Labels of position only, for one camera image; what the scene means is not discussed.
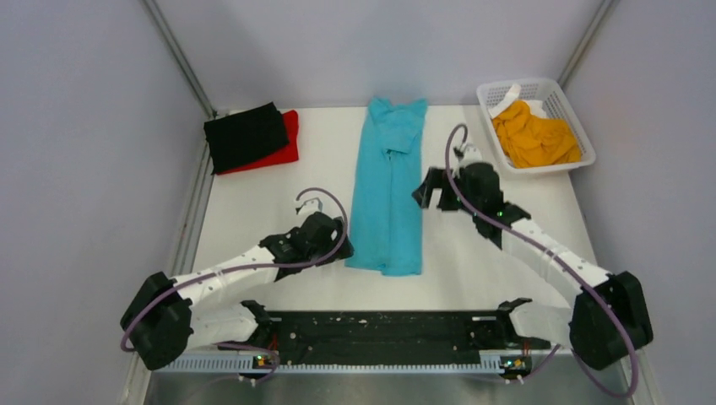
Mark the aluminium frame post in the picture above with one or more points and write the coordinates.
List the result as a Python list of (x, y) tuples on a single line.
[(174, 47), (605, 9)]

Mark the white cable duct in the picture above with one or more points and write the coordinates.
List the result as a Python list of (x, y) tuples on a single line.
[(248, 363)]

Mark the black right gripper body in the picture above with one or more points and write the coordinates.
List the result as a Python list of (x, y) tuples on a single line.
[(459, 180)]

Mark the folded black t-shirt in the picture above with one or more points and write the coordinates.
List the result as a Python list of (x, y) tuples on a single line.
[(245, 137)]

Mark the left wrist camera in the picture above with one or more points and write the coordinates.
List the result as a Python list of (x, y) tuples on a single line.
[(309, 206)]

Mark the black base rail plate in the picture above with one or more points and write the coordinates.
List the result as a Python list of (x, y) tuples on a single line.
[(372, 338)]

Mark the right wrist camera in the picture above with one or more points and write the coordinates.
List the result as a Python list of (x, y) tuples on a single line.
[(467, 154)]

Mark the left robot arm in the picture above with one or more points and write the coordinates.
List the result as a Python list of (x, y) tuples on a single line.
[(170, 315)]

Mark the white plastic basket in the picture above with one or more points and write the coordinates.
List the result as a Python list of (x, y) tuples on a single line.
[(555, 104)]

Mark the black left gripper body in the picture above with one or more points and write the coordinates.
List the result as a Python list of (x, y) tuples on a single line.
[(330, 246)]

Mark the white cloth in basket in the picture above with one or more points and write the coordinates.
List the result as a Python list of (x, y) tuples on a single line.
[(513, 94)]

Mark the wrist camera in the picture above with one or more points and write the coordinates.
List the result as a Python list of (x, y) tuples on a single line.
[(467, 154), (309, 206)]

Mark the orange t-shirt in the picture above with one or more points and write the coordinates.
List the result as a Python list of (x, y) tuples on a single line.
[(529, 141)]

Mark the cyan t-shirt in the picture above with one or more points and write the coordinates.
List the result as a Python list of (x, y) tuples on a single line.
[(385, 220)]

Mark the right aluminium frame post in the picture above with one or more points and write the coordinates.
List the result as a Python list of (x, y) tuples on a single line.
[(605, 9)]

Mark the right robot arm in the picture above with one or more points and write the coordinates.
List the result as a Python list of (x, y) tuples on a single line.
[(606, 315)]

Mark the left aluminium frame post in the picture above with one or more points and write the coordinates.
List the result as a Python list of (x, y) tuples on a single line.
[(174, 47)]

